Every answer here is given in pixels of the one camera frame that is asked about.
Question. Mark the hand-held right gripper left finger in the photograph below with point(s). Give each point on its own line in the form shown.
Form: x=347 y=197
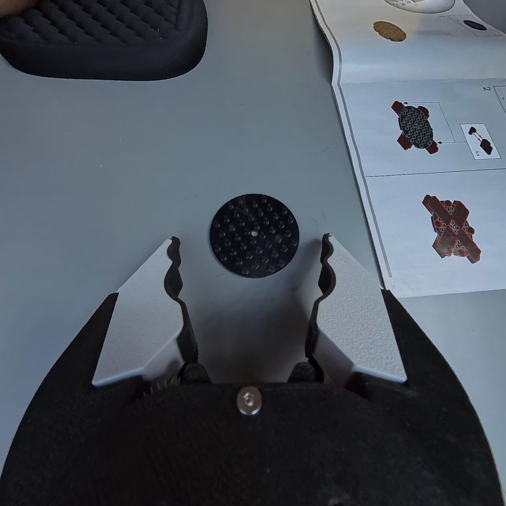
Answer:
x=138 y=324

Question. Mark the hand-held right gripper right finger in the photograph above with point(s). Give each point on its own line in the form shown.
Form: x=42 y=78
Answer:
x=355 y=324

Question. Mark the open building instruction booklet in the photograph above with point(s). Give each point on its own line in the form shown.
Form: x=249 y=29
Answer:
x=379 y=59

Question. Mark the black textured cushion pad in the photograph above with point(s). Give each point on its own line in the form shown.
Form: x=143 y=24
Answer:
x=99 y=39

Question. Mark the black round studded plate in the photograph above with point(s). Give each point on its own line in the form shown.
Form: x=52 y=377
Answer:
x=254 y=245

